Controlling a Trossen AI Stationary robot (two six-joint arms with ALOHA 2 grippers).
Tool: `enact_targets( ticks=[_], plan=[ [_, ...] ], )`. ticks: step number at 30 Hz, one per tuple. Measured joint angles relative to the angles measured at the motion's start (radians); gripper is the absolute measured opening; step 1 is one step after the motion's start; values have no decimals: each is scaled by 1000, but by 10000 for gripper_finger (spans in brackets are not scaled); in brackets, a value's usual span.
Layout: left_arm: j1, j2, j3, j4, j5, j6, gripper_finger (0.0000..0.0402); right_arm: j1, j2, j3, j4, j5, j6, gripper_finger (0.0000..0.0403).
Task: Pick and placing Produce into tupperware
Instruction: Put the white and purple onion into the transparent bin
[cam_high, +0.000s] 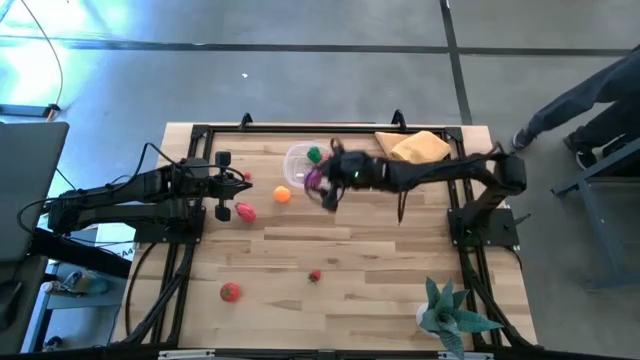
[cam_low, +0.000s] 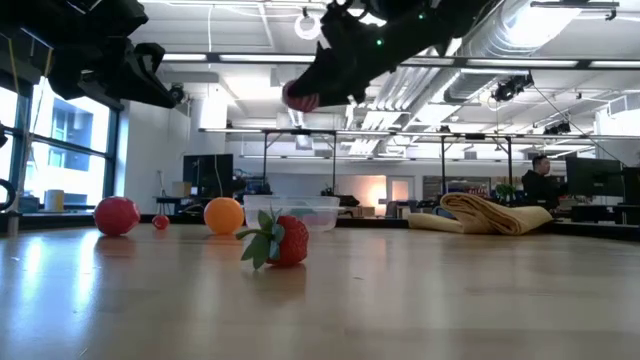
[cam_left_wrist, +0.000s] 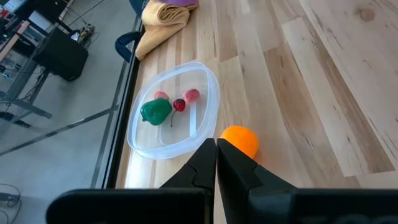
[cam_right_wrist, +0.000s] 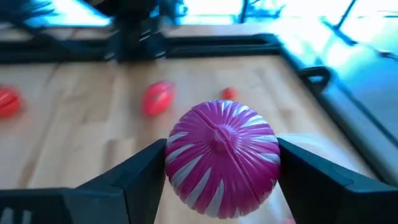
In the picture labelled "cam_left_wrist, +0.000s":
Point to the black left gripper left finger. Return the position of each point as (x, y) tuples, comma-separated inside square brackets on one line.
[(202, 168)]

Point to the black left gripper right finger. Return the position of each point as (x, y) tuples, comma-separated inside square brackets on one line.
[(242, 186)]

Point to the orange toy fruit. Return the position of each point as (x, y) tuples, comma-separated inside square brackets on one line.
[(241, 140)]

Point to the dark red toy cherry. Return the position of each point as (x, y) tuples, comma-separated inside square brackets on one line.
[(179, 104)]

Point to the green toy bell pepper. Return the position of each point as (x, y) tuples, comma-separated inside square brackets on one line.
[(155, 111)]

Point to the pink wrinkled toy ball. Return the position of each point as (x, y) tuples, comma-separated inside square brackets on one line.
[(191, 95)]

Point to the pink smooth toy ball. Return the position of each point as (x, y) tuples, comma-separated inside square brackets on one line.
[(161, 94)]

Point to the clear plastic tupperware container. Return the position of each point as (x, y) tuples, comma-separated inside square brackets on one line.
[(199, 124)]

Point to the folded yellow towel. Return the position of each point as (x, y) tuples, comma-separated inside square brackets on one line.
[(161, 25)]

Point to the purple cloth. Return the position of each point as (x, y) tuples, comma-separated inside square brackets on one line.
[(178, 2)]

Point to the black box on floor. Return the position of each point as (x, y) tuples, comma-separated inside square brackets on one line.
[(60, 54)]

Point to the black metal table frame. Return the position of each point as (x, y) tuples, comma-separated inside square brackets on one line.
[(119, 140)]

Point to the black frame hook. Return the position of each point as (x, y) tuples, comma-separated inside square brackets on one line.
[(124, 43)]

